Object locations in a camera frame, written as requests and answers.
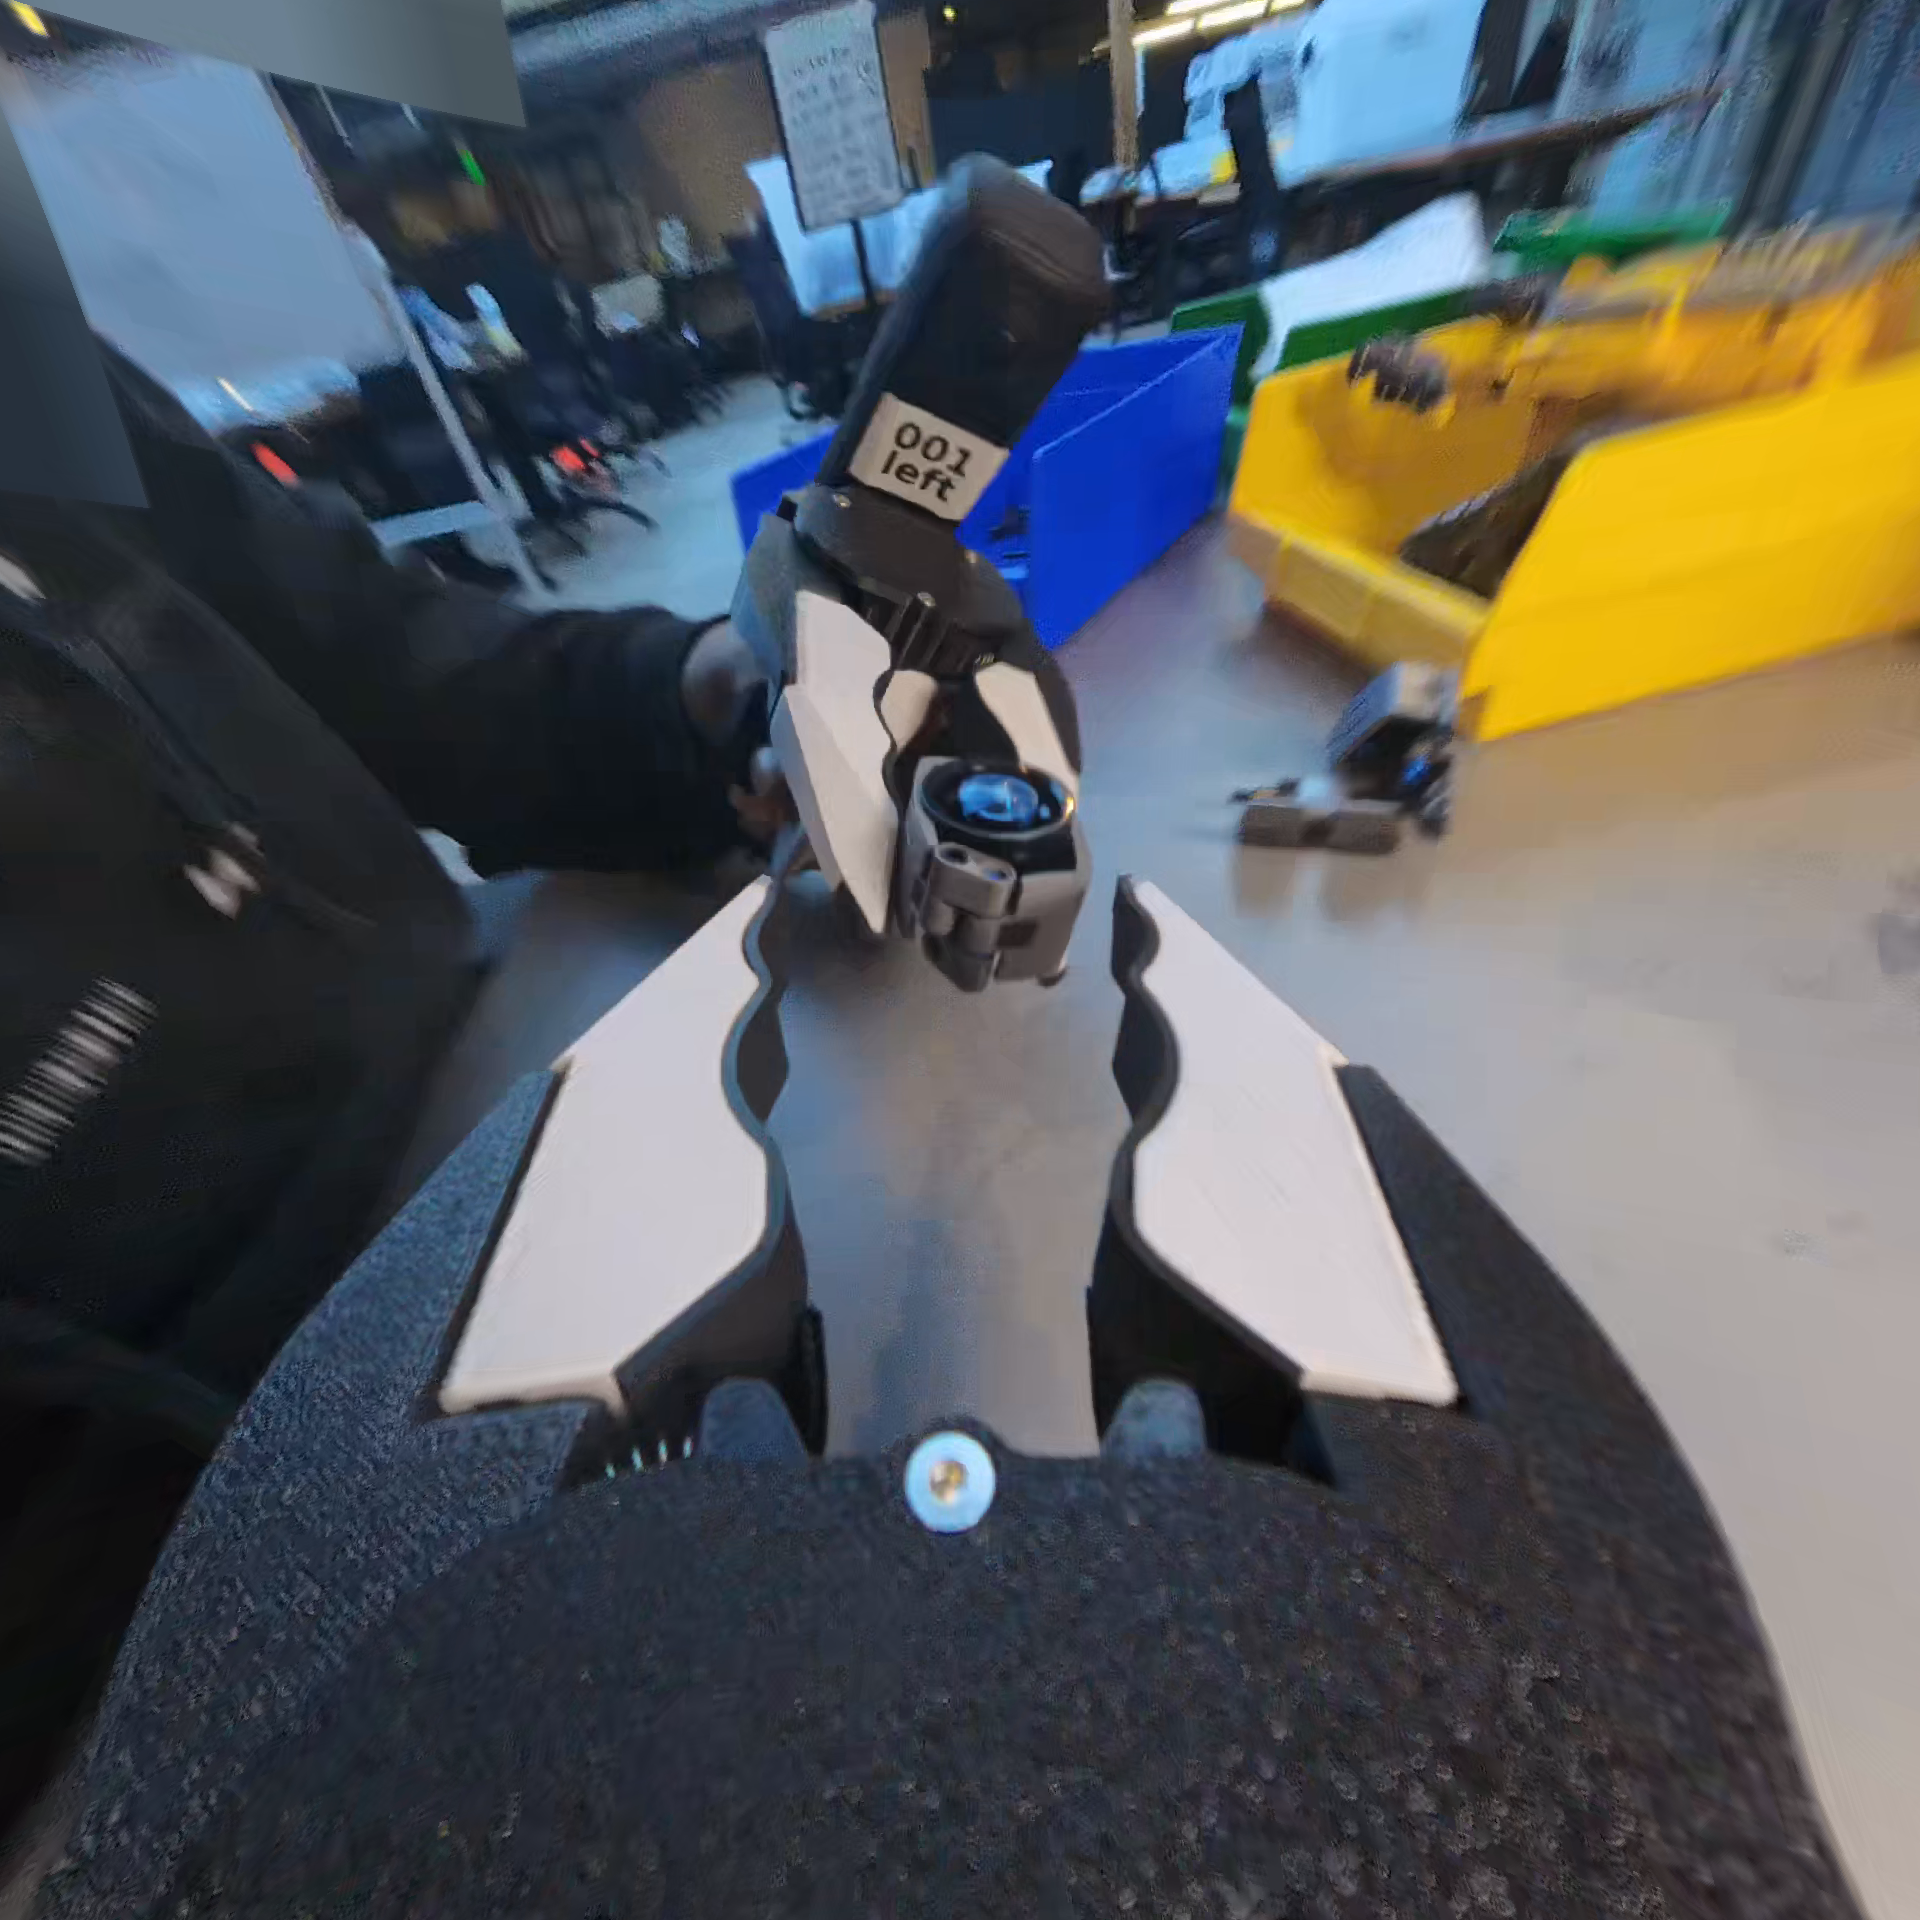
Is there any person's left hand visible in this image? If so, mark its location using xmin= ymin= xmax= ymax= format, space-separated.
xmin=679 ymin=618 xmax=818 ymax=880

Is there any green plastic bin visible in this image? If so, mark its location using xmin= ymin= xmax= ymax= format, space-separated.
xmin=1170 ymin=201 xmax=1735 ymax=496

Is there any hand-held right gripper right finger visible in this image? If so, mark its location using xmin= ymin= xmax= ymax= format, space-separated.
xmin=1087 ymin=880 xmax=1460 ymax=1466

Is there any black office chair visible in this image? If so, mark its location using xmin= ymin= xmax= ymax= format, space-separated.
xmin=495 ymin=287 xmax=666 ymax=561

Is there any grey brick wheel assembly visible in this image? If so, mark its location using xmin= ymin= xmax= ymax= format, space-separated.
xmin=892 ymin=755 xmax=1093 ymax=992

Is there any white easel board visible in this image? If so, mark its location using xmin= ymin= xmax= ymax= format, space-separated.
xmin=15 ymin=59 xmax=543 ymax=591

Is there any yellow brick robot model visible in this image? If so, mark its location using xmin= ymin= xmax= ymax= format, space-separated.
xmin=1347 ymin=248 xmax=1920 ymax=599

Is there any person's black hoodie torso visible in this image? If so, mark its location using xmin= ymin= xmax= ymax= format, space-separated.
xmin=0 ymin=337 xmax=511 ymax=1802

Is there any handwritten whiteboard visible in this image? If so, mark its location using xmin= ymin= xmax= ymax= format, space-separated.
xmin=762 ymin=0 xmax=904 ymax=308

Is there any grey desk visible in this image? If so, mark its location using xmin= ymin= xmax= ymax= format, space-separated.
xmin=397 ymin=510 xmax=1920 ymax=1920

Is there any yellow plastic bin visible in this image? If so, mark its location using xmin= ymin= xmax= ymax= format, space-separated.
xmin=1228 ymin=248 xmax=1920 ymax=746

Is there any blue plastic bin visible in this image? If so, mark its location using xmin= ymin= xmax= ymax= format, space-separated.
xmin=730 ymin=323 xmax=1248 ymax=649

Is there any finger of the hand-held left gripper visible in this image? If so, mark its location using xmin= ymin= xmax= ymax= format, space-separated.
xmin=971 ymin=662 xmax=1085 ymax=788
xmin=768 ymin=591 xmax=939 ymax=935

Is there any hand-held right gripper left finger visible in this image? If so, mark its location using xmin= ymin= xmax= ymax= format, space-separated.
xmin=438 ymin=880 xmax=828 ymax=1455

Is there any white packing sheet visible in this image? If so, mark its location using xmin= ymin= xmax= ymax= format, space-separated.
xmin=1252 ymin=195 xmax=1501 ymax=366

